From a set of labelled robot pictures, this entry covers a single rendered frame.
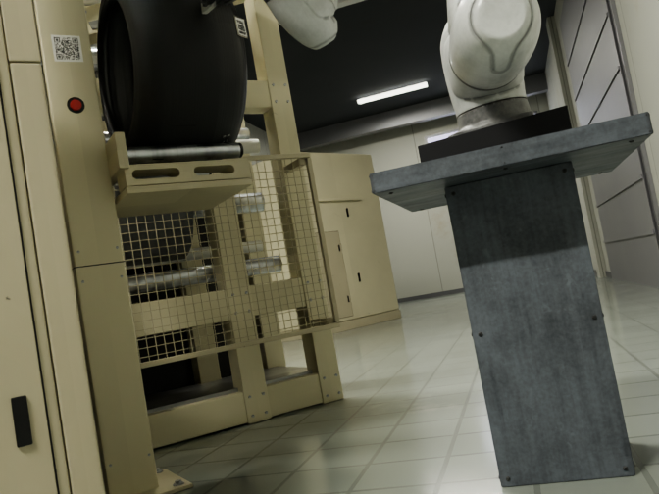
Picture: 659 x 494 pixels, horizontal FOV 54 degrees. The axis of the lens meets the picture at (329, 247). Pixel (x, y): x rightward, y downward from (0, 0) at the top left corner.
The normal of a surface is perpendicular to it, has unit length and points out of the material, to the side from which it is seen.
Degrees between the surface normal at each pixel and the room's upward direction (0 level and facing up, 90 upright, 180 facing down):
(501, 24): 98
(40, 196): 90
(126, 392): 90
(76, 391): 90
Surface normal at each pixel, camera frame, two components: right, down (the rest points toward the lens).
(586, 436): -0.27, -0.02
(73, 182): 0.49, -0.15
